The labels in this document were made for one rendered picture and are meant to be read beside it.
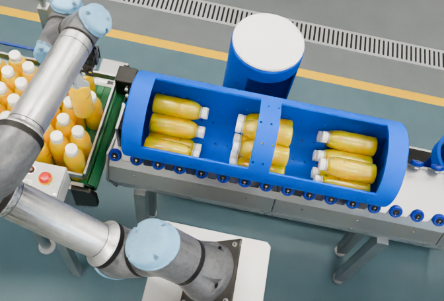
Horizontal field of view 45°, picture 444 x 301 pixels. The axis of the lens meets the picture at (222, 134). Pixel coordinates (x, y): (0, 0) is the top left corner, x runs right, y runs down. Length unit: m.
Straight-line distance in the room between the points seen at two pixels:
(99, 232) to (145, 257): 0.13
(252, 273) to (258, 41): 0.92
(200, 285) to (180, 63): 2.13
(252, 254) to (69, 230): 0.55
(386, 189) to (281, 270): 1.16
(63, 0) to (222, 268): 0.74
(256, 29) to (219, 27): 1.36
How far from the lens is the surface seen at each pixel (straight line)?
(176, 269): 1.25
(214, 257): 1.31
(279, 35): 2.12
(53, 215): 1.23
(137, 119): 1.66
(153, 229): 1.24
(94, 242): 1.29
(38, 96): 1.11
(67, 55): 1.18
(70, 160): 1.79
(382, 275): 2.93
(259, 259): 1.56
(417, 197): 2.05
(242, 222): 2.82
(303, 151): 1.93
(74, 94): 1.69
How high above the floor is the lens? 2.63
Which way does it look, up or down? 60 degrees down
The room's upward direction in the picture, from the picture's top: 12 degrees clockwise
